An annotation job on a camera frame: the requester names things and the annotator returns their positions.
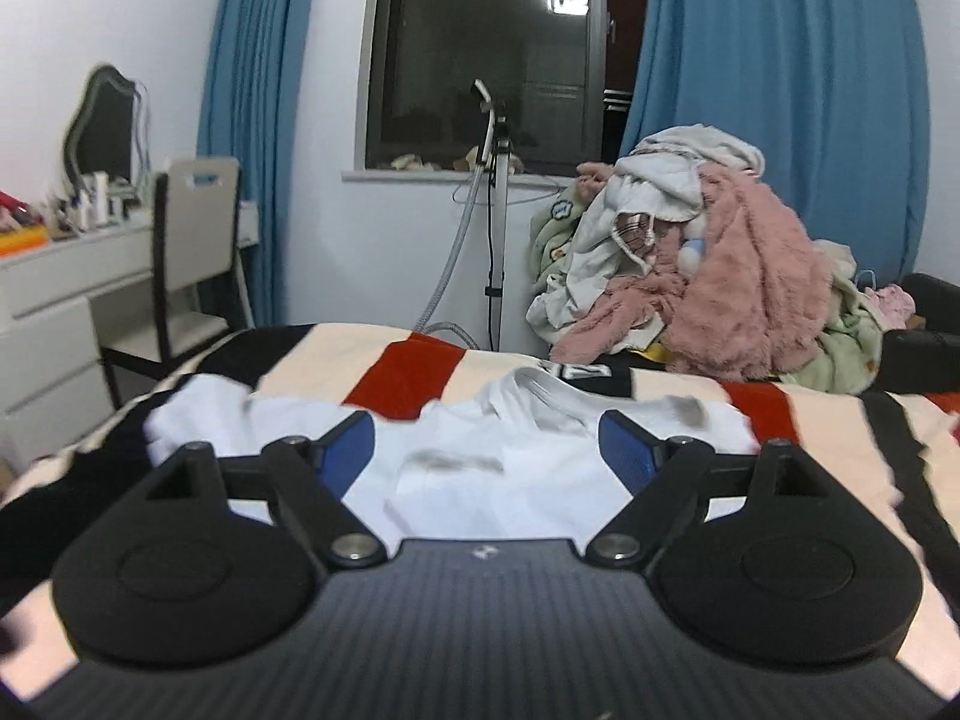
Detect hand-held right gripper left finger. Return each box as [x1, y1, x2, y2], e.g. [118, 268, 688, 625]
[146, 410, 389, 569]

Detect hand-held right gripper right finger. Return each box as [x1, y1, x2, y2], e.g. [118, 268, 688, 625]
[585, 409, 807, 568]

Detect white shirt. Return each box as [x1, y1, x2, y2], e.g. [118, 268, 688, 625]
[142, 367, 760, 542]

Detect pile of clothes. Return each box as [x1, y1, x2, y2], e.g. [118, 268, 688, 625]
[529, 180, 902, 397]

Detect yellow cloth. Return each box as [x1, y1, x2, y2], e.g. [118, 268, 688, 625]
[628, 341, 670, 374]

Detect striped blanket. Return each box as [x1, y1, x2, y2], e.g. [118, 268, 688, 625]
[0, 322, 960, 700]

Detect pink fluffy blanket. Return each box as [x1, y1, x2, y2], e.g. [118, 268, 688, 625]
[551, 163, 835, 385]

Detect garment steamer stand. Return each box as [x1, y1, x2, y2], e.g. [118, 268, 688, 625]
[416, 79, 526, 353]

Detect white hooded jacket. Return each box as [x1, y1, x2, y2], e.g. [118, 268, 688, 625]
[529, 123, 767, 346]

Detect black and cream chair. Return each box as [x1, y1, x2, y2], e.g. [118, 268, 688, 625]
[101, 155, 257, 392]

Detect small items on windowsill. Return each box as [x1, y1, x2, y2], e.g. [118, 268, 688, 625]
[388, 145, 490, 170]

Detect pink cloth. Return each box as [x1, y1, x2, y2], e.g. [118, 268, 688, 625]
[872, 285, 917, 332]

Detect black armchair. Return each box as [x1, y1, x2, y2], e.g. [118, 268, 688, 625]
[862, 273, 960, 395]

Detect white dressing table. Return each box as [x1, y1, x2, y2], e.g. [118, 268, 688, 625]
[0, 201, 260, 460]

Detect blue curtain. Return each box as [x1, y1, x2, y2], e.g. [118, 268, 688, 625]
[196, 0, 325, 331]
[619, 0, 932, 282]

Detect row of cosmetic bottles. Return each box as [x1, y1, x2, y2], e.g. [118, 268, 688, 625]
[43, 171, 145, 235]

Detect orange box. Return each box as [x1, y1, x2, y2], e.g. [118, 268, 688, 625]
[0, 228, 50, 260]

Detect wavy framed mirror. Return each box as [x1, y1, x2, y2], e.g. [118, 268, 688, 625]
[61, 64, 152, 190]

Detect dark framed window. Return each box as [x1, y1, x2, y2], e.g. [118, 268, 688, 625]
[364, 0, 647, 175]

